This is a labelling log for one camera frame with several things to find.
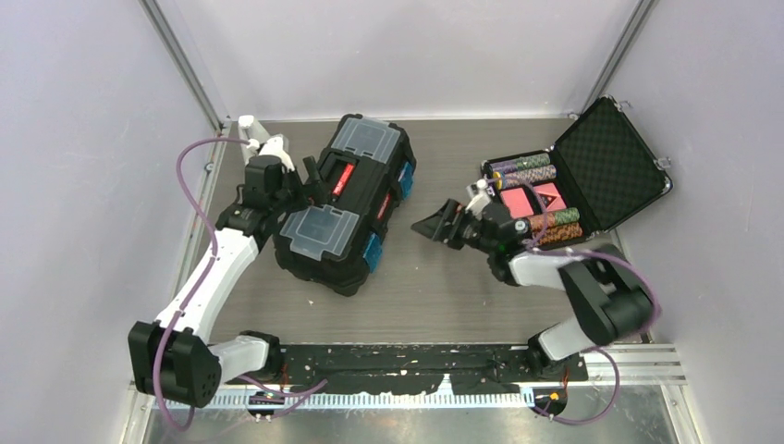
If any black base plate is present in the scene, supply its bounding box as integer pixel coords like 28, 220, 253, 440
258, 343, 588, 395

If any poker chip row orange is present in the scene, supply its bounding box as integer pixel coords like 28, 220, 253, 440
537, 222, 583, 246

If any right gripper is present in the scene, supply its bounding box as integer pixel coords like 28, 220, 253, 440
411, 199, 496, 256

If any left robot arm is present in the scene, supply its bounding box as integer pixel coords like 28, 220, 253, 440
128, 154, 329, 408

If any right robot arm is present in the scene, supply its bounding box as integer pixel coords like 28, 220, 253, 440
411, 199, 657, 380

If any poker chip row top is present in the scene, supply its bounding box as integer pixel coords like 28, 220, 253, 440
490, 153, 551, 175

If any black plastic toolbox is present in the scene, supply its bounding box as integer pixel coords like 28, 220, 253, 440
274, 114, 417, 297

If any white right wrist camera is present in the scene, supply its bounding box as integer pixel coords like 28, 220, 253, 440
466, 179, 493, 218

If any poker chip row green red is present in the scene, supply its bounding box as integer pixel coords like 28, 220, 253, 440
523, 207, 581, 231

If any pink card deck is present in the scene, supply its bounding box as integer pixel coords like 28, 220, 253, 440
500, 188, 534, 218

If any black aluminium poker chip case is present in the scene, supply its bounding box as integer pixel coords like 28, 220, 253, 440
480, 95, 673, 250

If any white metronome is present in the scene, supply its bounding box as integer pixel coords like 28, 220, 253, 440
238, 115, 270, 145

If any red card deck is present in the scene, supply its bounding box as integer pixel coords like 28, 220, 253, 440
534, 181, 568, 212

